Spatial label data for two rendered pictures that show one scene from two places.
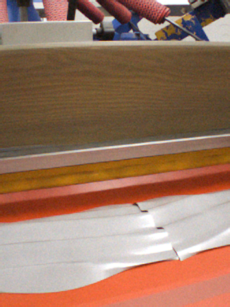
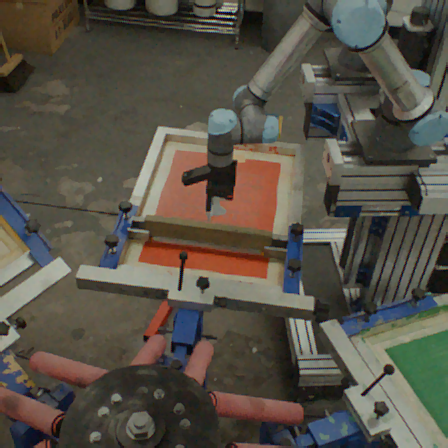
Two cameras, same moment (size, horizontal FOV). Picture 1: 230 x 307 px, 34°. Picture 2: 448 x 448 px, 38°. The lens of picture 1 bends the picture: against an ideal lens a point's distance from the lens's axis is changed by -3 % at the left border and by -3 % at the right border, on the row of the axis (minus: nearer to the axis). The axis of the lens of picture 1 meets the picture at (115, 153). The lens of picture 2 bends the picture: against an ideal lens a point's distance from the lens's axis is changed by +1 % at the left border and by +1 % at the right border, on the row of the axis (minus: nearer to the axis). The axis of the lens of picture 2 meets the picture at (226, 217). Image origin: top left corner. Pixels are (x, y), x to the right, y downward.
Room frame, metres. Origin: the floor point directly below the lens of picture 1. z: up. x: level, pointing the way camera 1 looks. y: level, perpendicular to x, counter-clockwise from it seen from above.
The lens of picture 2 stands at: (1.58, 0.65, 2.42)
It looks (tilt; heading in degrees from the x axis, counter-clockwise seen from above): 42 degrees down; 204
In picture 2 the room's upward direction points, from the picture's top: 4 degrees clockwise
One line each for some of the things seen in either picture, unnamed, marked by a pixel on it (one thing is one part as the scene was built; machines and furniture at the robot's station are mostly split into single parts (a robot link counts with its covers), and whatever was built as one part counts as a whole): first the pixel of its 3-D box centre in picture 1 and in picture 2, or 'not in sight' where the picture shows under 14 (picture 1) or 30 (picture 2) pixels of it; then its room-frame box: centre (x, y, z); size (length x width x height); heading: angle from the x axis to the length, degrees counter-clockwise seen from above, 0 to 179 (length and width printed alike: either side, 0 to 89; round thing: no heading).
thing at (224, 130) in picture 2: not in sight; (222, 131); (0.26, 0.03, 1.42); 0.09 x 0.08 x 0.11; 127
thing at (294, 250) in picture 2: not in sight; (292, 263); (0.21, 0.27, 0.97); 0.30 x 0.05 x 0.07; 19
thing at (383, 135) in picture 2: not in sight; (396, 125); (-0.20, 0.41, 1.31); 0.15 x 0.15 x 0.10
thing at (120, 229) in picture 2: not in sight; (120, 240); (0.39, -0.25, 0.97); 0.30 x 0.05 x 0.07; 19
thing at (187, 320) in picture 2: not in sight; (187, 322); (0.60, 0.12, 1.02); 0.17 x 0.06 x 0.05; 19
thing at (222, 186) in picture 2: not in sight; (220, 177); (0.26, 0.03, 1.26); 0.09 x 0.08 x 0.12; 110
